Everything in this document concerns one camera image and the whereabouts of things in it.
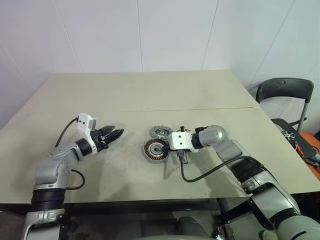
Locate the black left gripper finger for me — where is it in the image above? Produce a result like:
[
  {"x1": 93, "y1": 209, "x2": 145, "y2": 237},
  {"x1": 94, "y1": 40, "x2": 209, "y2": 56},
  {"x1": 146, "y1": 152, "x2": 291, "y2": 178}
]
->
[
  {"x1": 103, "y1": 128, "x2": 125, "y2": 146},
  {"x1": 101, "y1": 124, "x2": 116, "y2": 137}
]

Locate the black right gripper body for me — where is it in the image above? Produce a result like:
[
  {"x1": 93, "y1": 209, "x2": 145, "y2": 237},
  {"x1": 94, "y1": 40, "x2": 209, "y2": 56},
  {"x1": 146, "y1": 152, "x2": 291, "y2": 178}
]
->
[{"x1": 170, "y1": 126, "x2": 189, "y2": 165}]

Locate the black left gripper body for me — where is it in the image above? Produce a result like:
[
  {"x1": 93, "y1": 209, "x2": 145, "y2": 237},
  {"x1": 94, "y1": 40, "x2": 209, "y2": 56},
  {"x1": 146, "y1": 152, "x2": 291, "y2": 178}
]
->
[{"x1": 93, "y1": 128, "x2": 111, "y2": 152}]

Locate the motor stator with copper windings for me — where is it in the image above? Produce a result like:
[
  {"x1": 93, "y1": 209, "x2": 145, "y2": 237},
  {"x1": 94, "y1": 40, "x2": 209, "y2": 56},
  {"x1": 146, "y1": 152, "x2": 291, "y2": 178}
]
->
[{"x1": 142, "y1": 139, "x2": 168, "y2": 165}]

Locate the dark grey rounded shape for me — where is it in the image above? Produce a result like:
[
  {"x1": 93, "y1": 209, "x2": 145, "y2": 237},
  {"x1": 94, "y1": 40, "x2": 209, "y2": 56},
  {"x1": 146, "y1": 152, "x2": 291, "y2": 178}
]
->
[{"x1": 176, "y1": 215, "x2": 202, "y2": 237}]

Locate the silver spoked wheel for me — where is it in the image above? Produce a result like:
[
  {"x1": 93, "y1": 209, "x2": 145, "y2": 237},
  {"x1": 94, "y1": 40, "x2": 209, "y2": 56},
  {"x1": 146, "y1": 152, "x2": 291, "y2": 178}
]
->
[{"x1": 281, "y1": 128, "x2": 298, "y2": 142}]

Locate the black folding chair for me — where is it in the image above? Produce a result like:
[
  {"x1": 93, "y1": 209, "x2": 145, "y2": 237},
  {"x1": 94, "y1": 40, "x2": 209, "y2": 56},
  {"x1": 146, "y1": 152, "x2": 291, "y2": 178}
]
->
[{"x1": 255, "y1": 77, "x2": 316, "y2": 161}]

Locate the orange stool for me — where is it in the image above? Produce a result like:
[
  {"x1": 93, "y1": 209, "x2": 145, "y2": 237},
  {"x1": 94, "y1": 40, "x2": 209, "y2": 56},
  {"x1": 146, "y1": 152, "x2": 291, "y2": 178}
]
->
[{"x1": 296, "y1": 129, "x2": 320, "y2": 181}]

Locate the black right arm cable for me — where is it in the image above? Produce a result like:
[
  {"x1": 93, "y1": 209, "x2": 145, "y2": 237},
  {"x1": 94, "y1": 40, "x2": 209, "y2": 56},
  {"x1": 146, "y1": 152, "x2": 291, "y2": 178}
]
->
[{"x1": 177, "y1": 149, "x2": 266, "y2": 184}]

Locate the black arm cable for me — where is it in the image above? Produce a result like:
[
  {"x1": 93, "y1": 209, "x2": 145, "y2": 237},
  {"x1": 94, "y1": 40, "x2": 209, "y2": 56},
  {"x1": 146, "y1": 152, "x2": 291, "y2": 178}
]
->
[
  {"x1": 55, "y1": 116, "x2": 86, "y2": 191},
  {"x1": 177, "y1": 149, "x2": 266, "y2": 184}
]

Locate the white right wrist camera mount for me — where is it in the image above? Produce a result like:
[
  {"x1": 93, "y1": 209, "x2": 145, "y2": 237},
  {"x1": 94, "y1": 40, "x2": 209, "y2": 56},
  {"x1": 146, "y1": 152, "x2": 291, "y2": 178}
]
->
[{"x1": 170, "y1": 131, "x2": 201, "y2": 154}]

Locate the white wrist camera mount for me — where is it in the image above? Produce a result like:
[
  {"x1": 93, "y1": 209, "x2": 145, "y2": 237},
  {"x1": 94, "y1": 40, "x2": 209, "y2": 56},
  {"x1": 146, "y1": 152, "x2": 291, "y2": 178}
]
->
[
  {"x1": 75, "y1": 112, "x2": 99, "y2": 154},
  {"x1": 170, "y1": 131, "x2": 201, "y2": 154}
]

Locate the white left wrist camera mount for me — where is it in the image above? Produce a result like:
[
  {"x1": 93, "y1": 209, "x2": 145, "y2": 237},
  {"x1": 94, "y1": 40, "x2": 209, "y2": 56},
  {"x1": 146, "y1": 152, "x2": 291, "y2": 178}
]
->
[{"x1": 75, "y1": 112, "x2": 99, "y2": 154}]

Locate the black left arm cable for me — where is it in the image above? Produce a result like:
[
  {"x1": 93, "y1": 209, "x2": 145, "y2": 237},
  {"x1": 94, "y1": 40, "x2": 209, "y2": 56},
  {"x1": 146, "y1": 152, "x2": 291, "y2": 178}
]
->
[{"x1": 55, "y1": 116, "x2": 86, "y2": 191}]

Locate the black table frame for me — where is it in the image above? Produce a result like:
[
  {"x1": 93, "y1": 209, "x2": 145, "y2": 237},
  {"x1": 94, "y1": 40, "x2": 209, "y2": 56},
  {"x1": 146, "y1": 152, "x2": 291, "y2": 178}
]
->
[{"x1": 0, "y1": 196, "x2": 251, "y2": 226}]

